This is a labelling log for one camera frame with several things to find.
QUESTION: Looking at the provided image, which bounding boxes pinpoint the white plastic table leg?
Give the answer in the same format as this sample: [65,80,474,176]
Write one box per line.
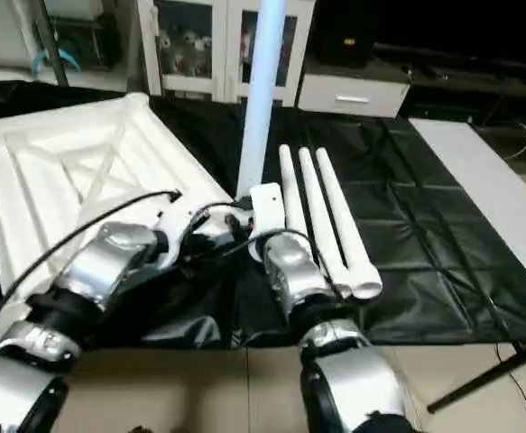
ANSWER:
[313,149,384,301]
[277,144,354,300]
[296,147,365,294]
[234,0,290,210]

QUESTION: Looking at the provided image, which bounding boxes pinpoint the white plastic table top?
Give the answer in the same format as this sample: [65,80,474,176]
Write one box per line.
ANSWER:
[0,93,247,340]

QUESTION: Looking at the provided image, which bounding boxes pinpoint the black plastic mat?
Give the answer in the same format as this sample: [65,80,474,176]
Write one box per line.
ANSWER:
[0,79,526,353]

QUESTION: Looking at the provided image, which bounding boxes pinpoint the white drawer unit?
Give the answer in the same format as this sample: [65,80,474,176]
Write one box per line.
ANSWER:
[296,72,413,119]

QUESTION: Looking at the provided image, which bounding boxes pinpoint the white glass door cabinet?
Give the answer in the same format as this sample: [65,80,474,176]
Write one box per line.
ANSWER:
[136,0,317,106]

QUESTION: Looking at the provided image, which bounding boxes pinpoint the black box device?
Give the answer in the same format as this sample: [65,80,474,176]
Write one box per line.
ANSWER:
[311,14,378,69]

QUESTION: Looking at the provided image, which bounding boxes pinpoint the teal floor stand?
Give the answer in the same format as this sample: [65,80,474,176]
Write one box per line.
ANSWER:
[30,47,82,78]

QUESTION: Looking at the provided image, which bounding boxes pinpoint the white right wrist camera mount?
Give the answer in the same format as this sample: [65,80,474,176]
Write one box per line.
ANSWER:
[246,183,287,242]

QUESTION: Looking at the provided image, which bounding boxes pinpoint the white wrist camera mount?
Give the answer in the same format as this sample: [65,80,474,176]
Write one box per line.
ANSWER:
[246,183,287,242]
[154,199,202,264]

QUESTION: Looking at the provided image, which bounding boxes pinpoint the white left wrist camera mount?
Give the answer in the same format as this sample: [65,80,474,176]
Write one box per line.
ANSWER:
[154,199,202,264]

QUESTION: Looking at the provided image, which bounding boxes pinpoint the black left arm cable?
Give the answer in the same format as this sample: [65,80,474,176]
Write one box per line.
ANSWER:
[0,189,183,348]

